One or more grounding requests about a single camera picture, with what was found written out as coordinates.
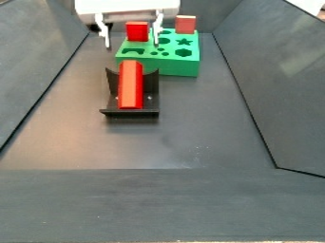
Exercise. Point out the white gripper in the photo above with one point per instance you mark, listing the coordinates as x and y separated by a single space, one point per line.
109 11

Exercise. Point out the red hexagon prism block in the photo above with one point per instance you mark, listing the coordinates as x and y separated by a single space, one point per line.
129 85

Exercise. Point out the green shape sorter board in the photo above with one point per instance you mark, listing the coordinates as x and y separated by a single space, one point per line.
175 57

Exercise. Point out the bright red square block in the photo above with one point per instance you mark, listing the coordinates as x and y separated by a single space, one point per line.
136 31

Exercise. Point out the salmon red rounded block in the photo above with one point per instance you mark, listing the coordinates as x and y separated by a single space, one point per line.
184 24

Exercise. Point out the black curved cradle stand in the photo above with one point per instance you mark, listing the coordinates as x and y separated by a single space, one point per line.
151 107

